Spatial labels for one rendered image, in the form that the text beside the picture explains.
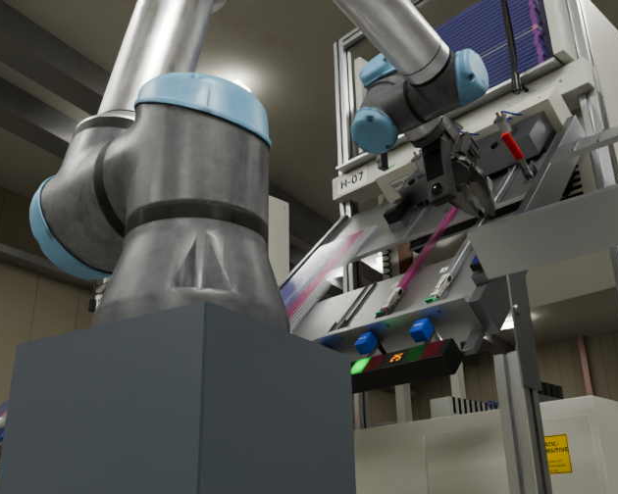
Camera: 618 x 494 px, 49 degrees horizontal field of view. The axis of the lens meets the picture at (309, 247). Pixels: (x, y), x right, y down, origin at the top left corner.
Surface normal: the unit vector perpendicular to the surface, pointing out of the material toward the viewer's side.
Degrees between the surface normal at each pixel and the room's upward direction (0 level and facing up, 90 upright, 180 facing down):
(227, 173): 90
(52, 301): 90
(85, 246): 147
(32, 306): 90
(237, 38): 180
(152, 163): 90
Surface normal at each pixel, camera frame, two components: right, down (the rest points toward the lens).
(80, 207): -0.61, 0.13
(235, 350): 0.85, -0.22
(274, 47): 0.02, 0.92
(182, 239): 0.02, -0.65
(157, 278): -0.22, -0.63
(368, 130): -0.32, 0.67
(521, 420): -0.72, -0.26
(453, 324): -0.47, 0.51
